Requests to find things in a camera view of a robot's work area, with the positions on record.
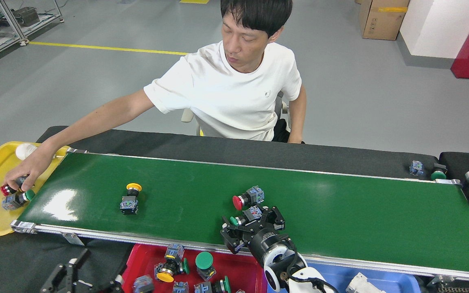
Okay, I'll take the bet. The grey metal box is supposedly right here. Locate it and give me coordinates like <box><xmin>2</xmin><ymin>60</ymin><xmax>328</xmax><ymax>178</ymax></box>
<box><xmin>13</xmin><ymin>6</ymin><xmax>40</xmax><ymax>27</ymax></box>

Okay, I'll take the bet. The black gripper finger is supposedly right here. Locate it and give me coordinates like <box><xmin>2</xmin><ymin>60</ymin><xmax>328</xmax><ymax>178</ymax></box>
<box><xmin>96</xmin><ymin>273</ymin><xmax>126</xmax><ymax>293</ymax></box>
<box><xmin>40</xmin><ymin>248</ymin><xmax>92</xmax><ymax>293</ymax></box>

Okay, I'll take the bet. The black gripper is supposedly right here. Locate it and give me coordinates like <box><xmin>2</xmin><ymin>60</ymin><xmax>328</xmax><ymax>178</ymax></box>
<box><xmin>219</xmin><ymin>206</ymin><xmax>297</xmax><ymax>267</ymax></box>

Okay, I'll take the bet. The white circuit breaker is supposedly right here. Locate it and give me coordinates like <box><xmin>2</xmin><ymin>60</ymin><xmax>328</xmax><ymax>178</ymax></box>
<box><xmin>346</xmin><ymin>272</ymin><xmax>386</xmax><ymax>293</ymax></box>

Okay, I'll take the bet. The long green conveyor belt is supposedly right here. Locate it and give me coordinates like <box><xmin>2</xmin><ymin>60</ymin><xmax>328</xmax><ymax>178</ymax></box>
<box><xmin>11</xmin><ymin>147</ymin><xmax>469</xmax><ymax>283</ymax></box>

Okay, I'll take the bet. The white light bulb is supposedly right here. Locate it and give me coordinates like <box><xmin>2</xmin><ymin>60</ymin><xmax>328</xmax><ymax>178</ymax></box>
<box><xmin>15</xmin><ymin>143</ymin><xmax>39</xmax><ymax>161</ymax></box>

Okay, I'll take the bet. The red plastic bin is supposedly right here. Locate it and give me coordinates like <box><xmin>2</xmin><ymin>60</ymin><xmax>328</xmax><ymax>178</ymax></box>
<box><xmin>121</xmin><ymin>243</ymin><xmax>267</xmax><ymax>293</ymax></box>

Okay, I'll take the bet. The red mushroom push button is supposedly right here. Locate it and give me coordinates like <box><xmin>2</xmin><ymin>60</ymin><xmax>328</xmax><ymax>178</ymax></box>
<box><xmin>232</xmin><ymin>186</ymin><xmax>265</xmax><ymax>211</ymax></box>
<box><xmin>0</xmin><ymin>175</ymin><xmax>29</xmax><ymax>197</ymax></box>

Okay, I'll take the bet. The brown cardboard box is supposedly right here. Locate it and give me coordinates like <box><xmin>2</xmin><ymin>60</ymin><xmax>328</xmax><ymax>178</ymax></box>
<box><xmin>359</xmin><ymin>0</ymin><xmax>410</xmax><ymax>41</ymax></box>

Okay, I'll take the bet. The blue plastic bin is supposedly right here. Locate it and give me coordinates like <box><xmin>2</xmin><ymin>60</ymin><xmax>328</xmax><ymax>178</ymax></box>
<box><xmin>266</xmin><ymin>260</ymin><xmax>422</xmax><ymax>293</ymax></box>

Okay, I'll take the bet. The person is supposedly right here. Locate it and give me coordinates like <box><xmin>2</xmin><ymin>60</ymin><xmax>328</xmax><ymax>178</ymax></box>
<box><xmin>3</xmin><ymin>0</ymin><xmax>307</xmax><ymax>192</ymax></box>

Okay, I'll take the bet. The person's right hand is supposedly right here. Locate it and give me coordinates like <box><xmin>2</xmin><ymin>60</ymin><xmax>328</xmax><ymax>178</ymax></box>
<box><xmin>3</xmin><ymin>143</ymin><xmax>58</xmax><ymax>192</ymax></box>

